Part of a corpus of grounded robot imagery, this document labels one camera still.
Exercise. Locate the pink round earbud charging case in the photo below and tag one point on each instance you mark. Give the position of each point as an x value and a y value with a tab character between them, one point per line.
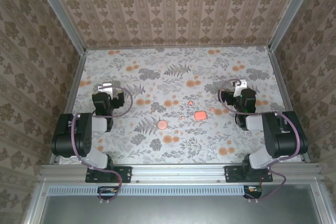
162	124

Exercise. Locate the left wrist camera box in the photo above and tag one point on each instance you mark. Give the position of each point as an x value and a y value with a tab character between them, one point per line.
106	87

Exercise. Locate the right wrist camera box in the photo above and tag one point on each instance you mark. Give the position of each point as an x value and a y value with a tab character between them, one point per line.
241	85

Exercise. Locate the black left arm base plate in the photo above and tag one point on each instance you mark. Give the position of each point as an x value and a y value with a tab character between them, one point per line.
124	174

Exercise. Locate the grey metal sheet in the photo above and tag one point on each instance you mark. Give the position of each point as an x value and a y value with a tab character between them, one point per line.
183	211

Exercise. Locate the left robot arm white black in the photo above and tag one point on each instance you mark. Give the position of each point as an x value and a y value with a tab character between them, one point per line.
78	134

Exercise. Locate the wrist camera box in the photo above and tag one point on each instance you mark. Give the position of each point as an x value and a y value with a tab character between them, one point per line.
241	85
106	87

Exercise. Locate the aluminium frame post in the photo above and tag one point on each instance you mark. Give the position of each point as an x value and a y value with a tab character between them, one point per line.
61	11
291	11

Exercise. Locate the pink oblong earbud charging case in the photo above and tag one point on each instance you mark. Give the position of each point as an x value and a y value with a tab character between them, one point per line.
200	115

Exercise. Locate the aluminium table edge rail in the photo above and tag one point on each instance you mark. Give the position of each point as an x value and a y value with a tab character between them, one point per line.
75	82
281	82

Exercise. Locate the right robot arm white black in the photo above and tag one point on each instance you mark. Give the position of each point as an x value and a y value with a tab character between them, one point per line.
283	140

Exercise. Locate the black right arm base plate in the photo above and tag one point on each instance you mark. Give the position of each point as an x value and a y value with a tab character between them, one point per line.
232	174

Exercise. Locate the aluminium mounting rail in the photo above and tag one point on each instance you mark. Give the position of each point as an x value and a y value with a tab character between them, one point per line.
178	174

